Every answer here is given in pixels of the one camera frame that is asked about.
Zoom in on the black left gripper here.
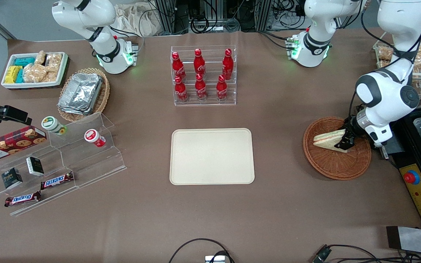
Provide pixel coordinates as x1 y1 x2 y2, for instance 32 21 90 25
338 115 365 152

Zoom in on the triangular sandwich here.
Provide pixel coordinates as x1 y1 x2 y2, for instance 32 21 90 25
313 129 347 152

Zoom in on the round brown wicker basket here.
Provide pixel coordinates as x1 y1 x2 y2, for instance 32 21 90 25
303 116 372 180

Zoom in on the oval light wicker basket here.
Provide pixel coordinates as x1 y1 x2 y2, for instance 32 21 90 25
57 68 110 123

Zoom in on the beige plastic tray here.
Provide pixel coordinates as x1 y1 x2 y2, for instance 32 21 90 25
170 128 255 186

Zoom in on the red tartan cookie box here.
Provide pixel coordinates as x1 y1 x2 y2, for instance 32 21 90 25
0 126 47 163

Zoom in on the white rectangular bin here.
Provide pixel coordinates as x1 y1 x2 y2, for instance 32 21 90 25
1 52 69 90

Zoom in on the green lid yogurt cup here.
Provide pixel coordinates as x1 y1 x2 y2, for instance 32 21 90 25
42 116 67 136

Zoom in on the yellow snack pack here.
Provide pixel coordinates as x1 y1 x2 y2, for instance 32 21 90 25
5 66 23 84

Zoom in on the small white and black box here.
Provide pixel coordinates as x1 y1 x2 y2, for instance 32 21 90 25
26 156 45 176

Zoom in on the black machine with yellow panel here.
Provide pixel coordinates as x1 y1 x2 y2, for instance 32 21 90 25
379 108 421 230

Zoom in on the stack of foil trays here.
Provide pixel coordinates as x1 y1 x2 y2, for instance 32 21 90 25
58 73 103 114

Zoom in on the brown snickers bar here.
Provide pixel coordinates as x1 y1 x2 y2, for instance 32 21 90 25
41 172 75 190
4 191 42 207

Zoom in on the red emergency stop button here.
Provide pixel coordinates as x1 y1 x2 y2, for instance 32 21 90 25
404 170 420 185

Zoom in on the red lid yogurt cup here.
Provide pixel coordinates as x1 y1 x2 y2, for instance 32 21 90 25
84 129 106 148

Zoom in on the clear acrylic step display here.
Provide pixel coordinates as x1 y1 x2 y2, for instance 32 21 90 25
0 111 127 217

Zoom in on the grey flat panel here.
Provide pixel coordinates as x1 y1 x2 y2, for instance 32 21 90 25
386 226 421 256

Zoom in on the red cola bottle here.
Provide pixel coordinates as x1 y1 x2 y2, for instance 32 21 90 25
216 75 228 101
194 49 206 75
172 52 186 80
174 76 189 102
195 73 208 101
222 49 234 80

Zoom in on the clear acrylic bottle rack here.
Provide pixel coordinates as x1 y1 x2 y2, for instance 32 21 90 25
170 45 237 106

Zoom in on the beige cloth bag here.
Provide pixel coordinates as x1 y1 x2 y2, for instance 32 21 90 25
115 4 160 37

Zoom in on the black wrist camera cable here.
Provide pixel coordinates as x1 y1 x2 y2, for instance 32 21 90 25
349 0 421 123

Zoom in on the thin black cable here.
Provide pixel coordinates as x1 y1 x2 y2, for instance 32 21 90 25
327 244 421 263

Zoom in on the black cable connector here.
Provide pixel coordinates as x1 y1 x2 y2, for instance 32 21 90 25
313 247 331 263

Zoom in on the black arm base cable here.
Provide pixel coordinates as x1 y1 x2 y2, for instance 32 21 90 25
110 26 145 55
258 31 293 50

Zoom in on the aluminium frame post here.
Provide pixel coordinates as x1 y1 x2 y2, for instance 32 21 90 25
156 0 176 34
258 0 273 31

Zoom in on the black looped cable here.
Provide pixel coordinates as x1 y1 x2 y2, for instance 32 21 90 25
168 239 235 263

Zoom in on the black coiled cable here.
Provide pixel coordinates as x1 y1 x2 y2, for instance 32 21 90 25
190 16 210 33

